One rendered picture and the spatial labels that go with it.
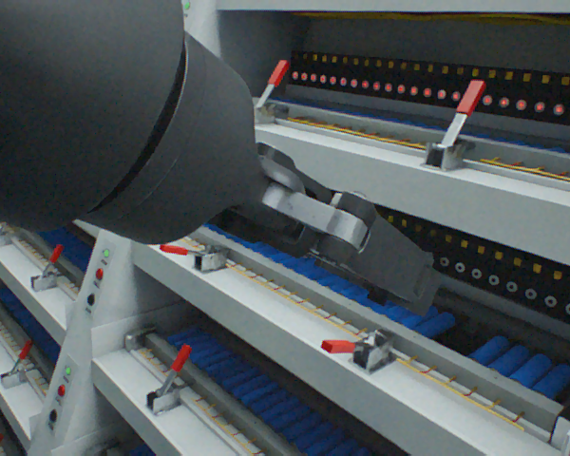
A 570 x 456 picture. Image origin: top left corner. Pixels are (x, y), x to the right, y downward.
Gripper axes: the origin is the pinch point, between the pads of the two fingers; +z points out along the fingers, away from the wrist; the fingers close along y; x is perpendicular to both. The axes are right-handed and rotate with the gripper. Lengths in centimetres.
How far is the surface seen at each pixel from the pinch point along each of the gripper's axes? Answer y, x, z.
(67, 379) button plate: 54, 34, 19
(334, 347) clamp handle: 6.9, 6.9, 9.7
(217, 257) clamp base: 33.2, 5.8, 16.8
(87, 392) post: 50, 34, 20
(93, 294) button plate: 55, 20, 16
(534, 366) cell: -3.8, 1.0, 24.9
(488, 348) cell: 0.4, 1.3, 24.3
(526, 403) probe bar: -5.8, 4.1, 19.3
